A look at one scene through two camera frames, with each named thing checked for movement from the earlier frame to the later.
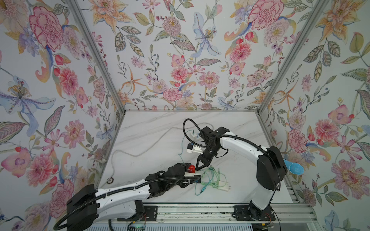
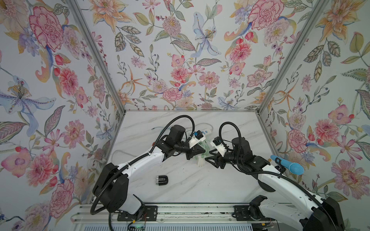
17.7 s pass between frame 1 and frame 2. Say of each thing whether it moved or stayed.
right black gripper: moved
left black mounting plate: stayed
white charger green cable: moved
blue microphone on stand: stayed
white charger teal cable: moved
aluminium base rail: stayed
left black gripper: moved
